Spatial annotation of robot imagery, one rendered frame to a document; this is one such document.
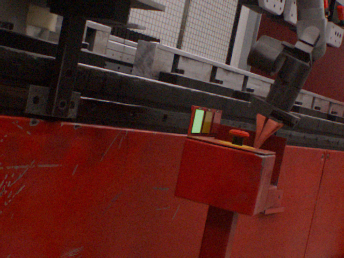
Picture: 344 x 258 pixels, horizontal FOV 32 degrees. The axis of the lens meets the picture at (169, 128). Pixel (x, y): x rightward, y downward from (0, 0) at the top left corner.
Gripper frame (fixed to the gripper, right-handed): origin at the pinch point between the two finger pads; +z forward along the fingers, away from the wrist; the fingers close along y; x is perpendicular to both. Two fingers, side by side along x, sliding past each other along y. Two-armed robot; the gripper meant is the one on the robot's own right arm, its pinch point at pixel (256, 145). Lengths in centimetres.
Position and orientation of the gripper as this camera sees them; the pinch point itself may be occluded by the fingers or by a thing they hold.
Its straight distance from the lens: 128.4
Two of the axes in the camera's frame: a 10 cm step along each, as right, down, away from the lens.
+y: -8.3, -4.6, 3.2
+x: -3.6, -0.1, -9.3
